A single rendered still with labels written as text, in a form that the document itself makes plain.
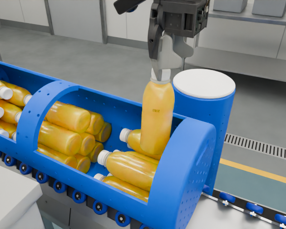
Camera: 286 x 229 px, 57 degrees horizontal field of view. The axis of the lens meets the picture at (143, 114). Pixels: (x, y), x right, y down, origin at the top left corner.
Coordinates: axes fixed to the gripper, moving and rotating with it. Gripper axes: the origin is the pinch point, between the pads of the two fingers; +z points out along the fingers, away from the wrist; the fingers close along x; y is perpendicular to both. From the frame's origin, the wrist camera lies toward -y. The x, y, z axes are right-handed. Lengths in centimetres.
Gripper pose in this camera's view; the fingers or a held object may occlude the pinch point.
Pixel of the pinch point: (161, 69)
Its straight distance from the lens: 54.4
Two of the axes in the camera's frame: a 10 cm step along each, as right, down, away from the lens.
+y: 8.7, 2.8, -4.0
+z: 0.0, 8.2, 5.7
